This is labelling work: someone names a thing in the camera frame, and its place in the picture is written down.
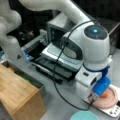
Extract oven door with handle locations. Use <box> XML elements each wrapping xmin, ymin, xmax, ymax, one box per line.
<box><xmin>33</xmin><ymin>43</ymin><xmax>82</xmax><ymax>84</ymax></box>

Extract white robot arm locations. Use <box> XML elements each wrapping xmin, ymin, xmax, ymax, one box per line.
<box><xmin>0</xmin><ymin>0</ymin><xmax>109</xmax><ymax>99</ymax></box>

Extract wooden box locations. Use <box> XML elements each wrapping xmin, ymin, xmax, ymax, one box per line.
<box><xmin>0</xmin><ymin>64</ymin><xmax>46</xmax><ymax>120</ymax></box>

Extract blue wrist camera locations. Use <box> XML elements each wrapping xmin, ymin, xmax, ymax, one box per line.
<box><xmin>93</xmin><ymin>77</ymin><xmax>111</xmax><ymax>97</ymax></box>

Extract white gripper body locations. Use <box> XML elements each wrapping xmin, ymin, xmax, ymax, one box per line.
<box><xmin>75</xmin><ymin>68</ymin><xmax>102</xmax><ymax>99</ymax></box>

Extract orange toy carrot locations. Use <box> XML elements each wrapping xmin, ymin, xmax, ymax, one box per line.
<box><xmin>102</xmin><ymin>92</ymin><xmax>109</xmax><ymax>98</ymax></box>

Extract black cable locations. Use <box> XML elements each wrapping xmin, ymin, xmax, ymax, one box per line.
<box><xmin>53</xmin><ymin>20</ymin><xmax>101</xmax><ymax>111</ymax></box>

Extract teal bowl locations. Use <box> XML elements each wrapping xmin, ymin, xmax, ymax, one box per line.
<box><xmin>70</xmin><ymin>112</ymin><xmax>99</xmax><ymax>120</ymax></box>

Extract pink plate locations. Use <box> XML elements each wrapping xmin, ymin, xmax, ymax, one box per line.
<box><xmin>93</xmin><ymin>86</ymin><xmax>118</xmax><ymax>109</ymax></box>

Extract silver toaster oven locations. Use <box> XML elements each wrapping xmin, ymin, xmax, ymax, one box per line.
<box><xmin>45</xmin><ymin>13</ymin><xmax>120</xmax><ymax>73</ymax></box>

